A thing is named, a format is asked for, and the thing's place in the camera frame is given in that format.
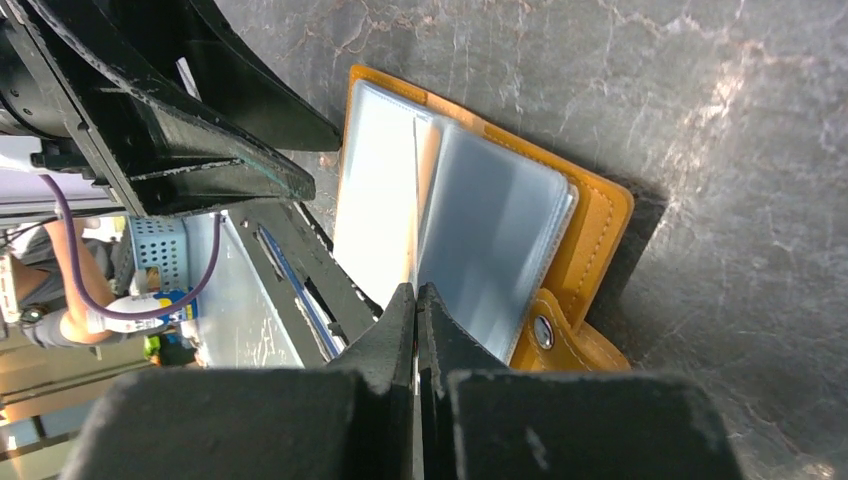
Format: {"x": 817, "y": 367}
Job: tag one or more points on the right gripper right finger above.
{"x": 484, "y": 420}

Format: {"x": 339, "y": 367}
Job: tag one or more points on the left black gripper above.
{"x": 91, "y": 97}

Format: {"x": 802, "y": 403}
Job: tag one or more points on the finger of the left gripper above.
{"x": 238, "y": 85}

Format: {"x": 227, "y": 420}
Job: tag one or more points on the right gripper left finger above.
{"x": 351, "y": 419}

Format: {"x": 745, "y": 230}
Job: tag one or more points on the orange leather card holder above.
{"x": 516, "y": 239}

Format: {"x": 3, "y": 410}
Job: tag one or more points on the blue perforated basket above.
{"x": 160, "y": 251}

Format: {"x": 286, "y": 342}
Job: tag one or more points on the seated person in background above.
{"x": 43, "y": 279}

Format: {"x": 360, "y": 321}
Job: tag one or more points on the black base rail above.
{"x": 319, "y": 307}

